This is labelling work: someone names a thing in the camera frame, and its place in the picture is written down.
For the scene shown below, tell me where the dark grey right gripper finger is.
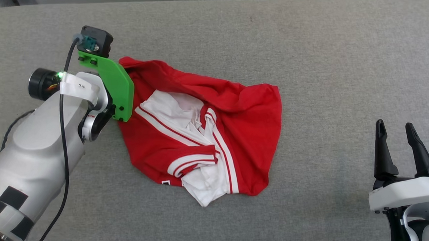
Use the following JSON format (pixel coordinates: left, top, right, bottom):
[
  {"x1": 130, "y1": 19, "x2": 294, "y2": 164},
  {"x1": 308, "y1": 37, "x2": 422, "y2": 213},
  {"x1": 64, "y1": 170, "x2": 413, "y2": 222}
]
[
  {"x1": 373, "y1": 119, "x2": 402, "y2": 180},
  {"x1": 403, "y1": 123, "x2": 429, "y2": 178}
]

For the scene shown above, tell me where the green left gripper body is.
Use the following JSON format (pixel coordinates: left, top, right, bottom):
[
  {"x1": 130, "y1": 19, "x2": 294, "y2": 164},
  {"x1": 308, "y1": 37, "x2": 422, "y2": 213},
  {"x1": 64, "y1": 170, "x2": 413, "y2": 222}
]
[{"x1": 27, "y1": 49, "x2": 136, "y2": 132}]

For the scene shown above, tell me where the white paper cable label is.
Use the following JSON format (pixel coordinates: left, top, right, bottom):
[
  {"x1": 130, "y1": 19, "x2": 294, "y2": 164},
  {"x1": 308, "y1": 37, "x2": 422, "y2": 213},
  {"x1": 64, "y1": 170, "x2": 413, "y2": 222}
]
[{"x1": 59, "y1": 72, "x2": 101, "y2": 106}]

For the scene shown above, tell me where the red and white shirt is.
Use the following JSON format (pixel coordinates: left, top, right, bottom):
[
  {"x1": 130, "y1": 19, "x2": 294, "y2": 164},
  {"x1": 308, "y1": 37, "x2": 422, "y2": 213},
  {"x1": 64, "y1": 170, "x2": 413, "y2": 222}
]
[{"x1": 112, "y1": 56, "x2": 285, "y2": 211}]

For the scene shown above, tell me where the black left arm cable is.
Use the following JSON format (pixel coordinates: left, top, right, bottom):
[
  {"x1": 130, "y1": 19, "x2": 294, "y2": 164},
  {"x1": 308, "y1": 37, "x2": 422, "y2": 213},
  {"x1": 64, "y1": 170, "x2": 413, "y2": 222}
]
[{"x1": 37, "y1": 34, "x2": 97, "y2": 241}]

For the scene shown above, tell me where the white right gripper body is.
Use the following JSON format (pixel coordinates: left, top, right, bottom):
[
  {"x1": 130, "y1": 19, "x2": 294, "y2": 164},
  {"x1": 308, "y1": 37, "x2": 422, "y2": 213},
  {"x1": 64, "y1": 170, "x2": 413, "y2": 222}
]
[{"x1": 368, "y1": 174, "x2": 429, "y2": 215}]

